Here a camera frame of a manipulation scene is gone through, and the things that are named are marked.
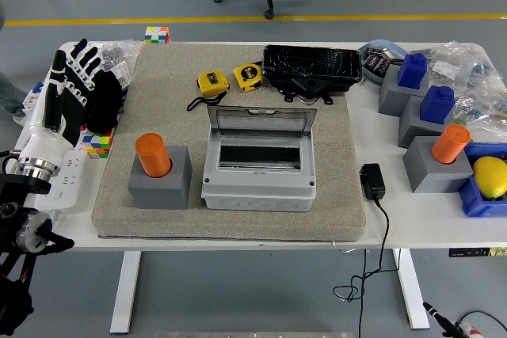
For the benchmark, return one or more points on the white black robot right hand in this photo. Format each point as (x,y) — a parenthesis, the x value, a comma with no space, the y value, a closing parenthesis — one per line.
(439,314)

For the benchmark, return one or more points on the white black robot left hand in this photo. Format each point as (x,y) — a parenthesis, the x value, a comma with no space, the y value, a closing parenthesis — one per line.
(51,116)

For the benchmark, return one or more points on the orange cylinder battery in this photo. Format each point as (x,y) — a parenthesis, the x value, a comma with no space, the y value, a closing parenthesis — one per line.
(449,144)
(152,154)

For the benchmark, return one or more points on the grey electrical box with lid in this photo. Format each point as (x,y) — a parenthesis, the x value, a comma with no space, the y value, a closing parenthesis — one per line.
(257,195)

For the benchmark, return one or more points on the white purple card box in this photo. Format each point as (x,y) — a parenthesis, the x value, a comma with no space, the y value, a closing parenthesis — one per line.
(120,73)

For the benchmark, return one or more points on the white blue circuit breaker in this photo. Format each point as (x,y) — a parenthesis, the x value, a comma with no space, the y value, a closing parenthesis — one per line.
(31,102)

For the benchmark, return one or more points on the white table leg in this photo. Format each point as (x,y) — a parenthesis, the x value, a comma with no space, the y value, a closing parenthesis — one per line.
(124,294)
(412,294)

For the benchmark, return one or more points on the colourful puzzle cube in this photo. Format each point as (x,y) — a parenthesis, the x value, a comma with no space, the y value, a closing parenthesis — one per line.
(97,146)

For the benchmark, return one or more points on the black cloth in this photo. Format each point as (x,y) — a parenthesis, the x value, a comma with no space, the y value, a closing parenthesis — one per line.
(105,100)

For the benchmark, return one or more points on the white power strip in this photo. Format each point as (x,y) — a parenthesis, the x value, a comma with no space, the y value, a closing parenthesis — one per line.
(69,179)

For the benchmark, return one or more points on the black table control panel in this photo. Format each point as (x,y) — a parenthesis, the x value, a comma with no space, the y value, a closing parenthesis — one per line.
(475,252)

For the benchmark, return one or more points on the clear bag of metal parts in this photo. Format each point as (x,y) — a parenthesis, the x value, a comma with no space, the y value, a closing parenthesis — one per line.
(115,53)

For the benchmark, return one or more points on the blue plastic bin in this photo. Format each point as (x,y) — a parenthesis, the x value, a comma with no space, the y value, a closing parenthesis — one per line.
(475,205)

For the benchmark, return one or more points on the grey-brown mat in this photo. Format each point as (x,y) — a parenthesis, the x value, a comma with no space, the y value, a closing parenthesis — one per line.
(166,77)

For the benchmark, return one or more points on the grey block holder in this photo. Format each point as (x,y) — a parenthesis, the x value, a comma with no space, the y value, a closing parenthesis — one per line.
(392,96)
(158,193)
(412,126)
(431,177)

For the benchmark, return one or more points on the white-faced puzzle cube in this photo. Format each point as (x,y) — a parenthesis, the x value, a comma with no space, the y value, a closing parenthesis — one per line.
(156,34)

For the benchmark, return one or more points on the yellow lemon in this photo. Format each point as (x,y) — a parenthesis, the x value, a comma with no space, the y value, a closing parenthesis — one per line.
(491,177)

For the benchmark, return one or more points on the blue bottle-shaped block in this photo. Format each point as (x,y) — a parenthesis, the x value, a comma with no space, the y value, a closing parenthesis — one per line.
(435,104)
(412,71)

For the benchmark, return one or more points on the clear bag of dark parts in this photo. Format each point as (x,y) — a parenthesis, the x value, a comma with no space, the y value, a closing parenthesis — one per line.
(483,96)

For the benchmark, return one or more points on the clear bag of white parts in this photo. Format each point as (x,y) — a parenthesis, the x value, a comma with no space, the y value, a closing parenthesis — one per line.
(445,69)

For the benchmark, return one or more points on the dark packets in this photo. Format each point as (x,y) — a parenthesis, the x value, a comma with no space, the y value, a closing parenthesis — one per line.
(378,61)

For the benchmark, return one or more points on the black plastic tray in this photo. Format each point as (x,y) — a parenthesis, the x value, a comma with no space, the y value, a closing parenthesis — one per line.
(313,63)

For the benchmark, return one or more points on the light blue tray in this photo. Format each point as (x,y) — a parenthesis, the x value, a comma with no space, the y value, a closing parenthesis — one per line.
(386,44)

